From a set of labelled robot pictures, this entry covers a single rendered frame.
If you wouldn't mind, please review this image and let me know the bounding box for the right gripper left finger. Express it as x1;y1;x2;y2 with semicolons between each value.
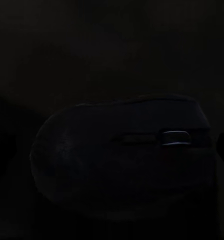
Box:
0;133;18;179

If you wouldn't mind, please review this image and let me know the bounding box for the mouse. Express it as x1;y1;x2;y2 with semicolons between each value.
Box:
30;93;217;221

